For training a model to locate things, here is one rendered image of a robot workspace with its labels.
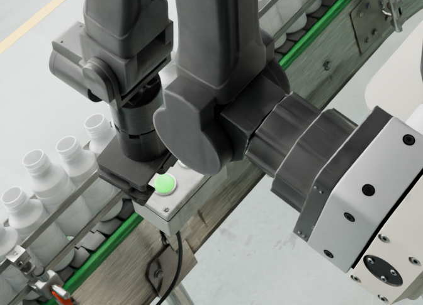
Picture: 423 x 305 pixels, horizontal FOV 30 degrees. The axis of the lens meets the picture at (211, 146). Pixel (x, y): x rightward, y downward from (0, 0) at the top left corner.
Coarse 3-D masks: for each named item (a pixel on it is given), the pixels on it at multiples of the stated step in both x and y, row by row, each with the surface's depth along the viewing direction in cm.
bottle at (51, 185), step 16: (32, 160) 123; (48, 160) 123; (32, 176) 122; (48, 176) 122; (64, 176) 124; (48, 192) 123; (64, 192) 124; (48, 208) 125; (80, 208) 127; (64, 224) 127; (80, 224) 128
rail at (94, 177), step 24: (312, 0) 154; (288, 24) 151; (120, 192) 132; (48, 216) 123; (96, 216) 130; (24, 240) 121; (72, 240) 127; (0, 264) 119; (48, 264) 125; (24, 288) 123
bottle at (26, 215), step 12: (12, 192) 123; (24, 192) 122; (12, 204) 120; (24, 204) 121; (36, 204) 124; (12, 216) 123; (24, 216) 122; (36, 216) 123; (24, 228) 122; (48, 228) 125; (36, 240) 124; (48, 240) 125; (60, 240) 127; (36, 252) 126; (48, 252) 126; (72, 252) 130; (60, 264) 129
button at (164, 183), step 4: (160, 176) 119; (164, 176) 119; (168, 176) 119; (156, 180) 119; (160, 180) 119; (164, 180) 119; (168, 180) 119; (172, 180) 119; (156, 184) 119; (160, 184) 118; (164, 184) 118; (168, 184) 118; (172, 184) 119; (156, 188) 118; (160, 188) 118; (164, 188) 118; (168, 188) 118
